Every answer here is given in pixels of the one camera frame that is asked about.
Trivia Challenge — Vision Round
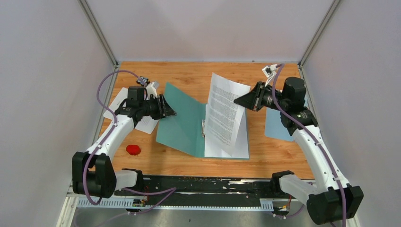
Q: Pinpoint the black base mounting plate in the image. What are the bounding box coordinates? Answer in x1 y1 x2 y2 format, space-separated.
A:
114 175 301 208

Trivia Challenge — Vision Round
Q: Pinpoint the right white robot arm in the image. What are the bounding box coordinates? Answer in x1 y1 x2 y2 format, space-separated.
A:
234 77 364 225

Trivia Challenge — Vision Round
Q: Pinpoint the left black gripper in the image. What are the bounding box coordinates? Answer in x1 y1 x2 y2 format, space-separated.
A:
140 94 178 121

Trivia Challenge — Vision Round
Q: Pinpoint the blue clipboard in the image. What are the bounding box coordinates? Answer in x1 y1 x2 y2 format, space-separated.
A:
264 108 294 142

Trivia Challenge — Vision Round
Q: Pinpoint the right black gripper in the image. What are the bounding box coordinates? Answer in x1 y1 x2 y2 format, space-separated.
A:
234 81 288 111

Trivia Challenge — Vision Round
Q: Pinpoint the silver folder clip mechanism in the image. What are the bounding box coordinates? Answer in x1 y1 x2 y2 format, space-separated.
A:
201 120 205 138

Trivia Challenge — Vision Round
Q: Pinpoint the aluminium frame rail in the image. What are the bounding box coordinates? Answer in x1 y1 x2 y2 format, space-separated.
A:
99 175 297 210

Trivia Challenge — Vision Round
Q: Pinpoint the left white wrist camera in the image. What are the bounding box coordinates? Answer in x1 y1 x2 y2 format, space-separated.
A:
146 81 159 99

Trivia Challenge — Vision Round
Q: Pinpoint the teal green folder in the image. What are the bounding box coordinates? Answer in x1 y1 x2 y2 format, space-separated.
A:
156 82 250 160

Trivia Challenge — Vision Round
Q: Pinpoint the printed paper sheet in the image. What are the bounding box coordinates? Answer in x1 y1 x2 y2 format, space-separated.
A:
205 73 250 154
103 86 158 134
204 110 249 159

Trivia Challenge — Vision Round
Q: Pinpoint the red small object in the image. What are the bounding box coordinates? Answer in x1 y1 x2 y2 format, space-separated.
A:
126 144 141 156

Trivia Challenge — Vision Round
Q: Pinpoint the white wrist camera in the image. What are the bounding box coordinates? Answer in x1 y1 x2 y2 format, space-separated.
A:
146 81 159 99
262 64 280 87

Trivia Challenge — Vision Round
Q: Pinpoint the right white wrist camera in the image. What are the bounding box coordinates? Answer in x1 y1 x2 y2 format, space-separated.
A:
262 64 280 87

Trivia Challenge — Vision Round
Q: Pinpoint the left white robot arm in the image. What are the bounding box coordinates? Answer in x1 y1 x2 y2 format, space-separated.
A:
72 86 177 198

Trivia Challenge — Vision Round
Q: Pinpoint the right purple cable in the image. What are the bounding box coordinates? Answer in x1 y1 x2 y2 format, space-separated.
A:
271 63 348 227

